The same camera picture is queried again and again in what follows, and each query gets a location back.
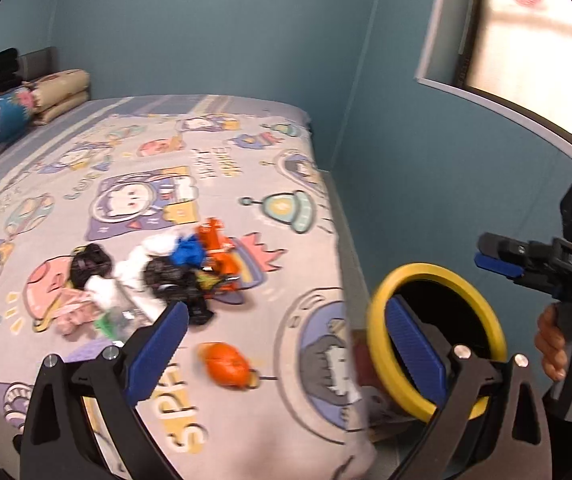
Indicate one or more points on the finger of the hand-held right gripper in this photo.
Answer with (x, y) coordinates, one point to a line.
(496, 264)
(508, 250)

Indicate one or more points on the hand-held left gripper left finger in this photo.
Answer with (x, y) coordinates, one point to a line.
(158, 355)

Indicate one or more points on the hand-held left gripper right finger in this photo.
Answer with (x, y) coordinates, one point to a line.
(416, 350)

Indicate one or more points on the black bin with yellow rim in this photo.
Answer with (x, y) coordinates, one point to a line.
(441, 269)

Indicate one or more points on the blue glove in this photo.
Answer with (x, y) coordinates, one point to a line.
(188, 252)

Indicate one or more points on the black plastic bag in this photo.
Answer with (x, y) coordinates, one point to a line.
(90, 262)
(175, 285)

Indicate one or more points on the person's right hand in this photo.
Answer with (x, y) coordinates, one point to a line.
(548, 345)

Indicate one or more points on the crumpled orange wrapper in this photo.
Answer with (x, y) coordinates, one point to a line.
(225, 362)

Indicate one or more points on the white crumpled tissue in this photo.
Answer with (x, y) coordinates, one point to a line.
(103, 292)
(153, 249)

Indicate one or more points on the pink wrapper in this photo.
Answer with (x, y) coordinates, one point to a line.
(73, 312)

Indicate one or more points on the orange snack packet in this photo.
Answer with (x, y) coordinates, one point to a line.
(215, 250)

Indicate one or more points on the window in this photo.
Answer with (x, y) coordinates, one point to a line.
(526, 45)

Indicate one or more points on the cartoon printed bedsheet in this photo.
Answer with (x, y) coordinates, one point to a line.
(246, 160)

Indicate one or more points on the beige folded blanket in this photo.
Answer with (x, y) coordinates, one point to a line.
(60, 92)

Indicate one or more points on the grey headboard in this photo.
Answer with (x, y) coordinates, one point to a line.
(38, 62)

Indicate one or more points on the grey bed frame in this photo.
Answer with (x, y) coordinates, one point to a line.
(348, 240)

